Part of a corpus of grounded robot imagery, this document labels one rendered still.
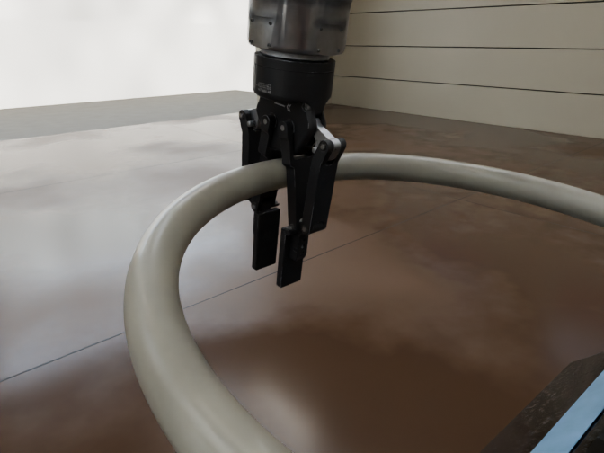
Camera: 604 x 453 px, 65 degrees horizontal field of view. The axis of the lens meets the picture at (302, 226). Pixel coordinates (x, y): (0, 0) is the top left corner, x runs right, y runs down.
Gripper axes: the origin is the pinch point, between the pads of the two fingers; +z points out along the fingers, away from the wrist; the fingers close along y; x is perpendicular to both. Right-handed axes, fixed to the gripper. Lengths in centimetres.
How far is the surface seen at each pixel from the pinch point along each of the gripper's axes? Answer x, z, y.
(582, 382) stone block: 18.2, 8.0, 28.6
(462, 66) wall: 618, 43, -322
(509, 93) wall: 617, 65, -246
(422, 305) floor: 137, 94, -51
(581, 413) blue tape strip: 9.9, 5.4, 30.4
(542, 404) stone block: 14.3, 10.3, 26.7
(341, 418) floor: 60, 92, -29
